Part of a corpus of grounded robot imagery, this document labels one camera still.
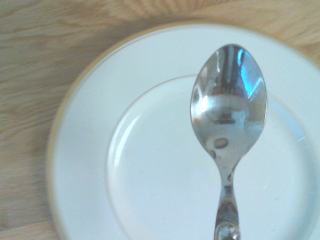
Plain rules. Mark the white plate with gold rim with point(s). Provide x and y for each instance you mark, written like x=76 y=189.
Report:
x=162 y=162

